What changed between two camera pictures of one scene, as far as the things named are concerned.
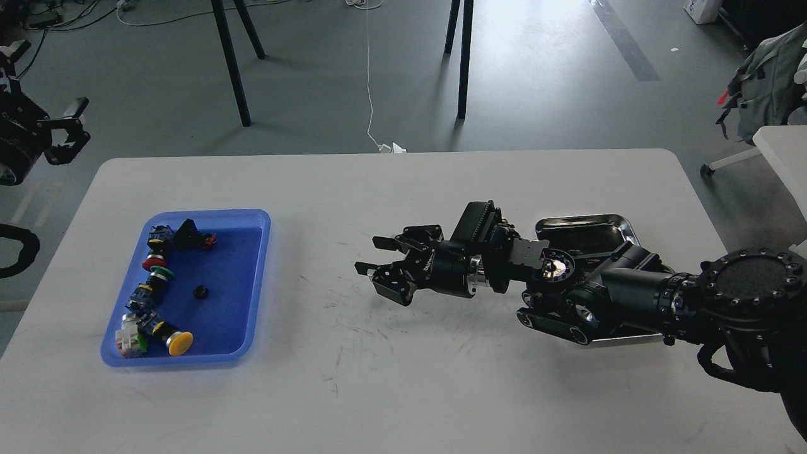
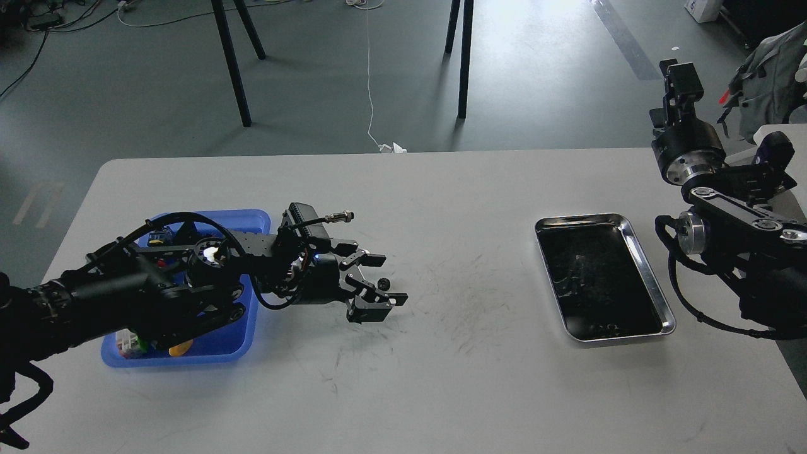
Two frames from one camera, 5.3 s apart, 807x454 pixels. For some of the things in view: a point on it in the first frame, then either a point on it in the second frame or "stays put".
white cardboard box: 703,11 stays put
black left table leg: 231,55 stays put
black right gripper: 454,268 -> 685,148
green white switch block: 129,343 stays put
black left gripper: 23,142 -> 323,284
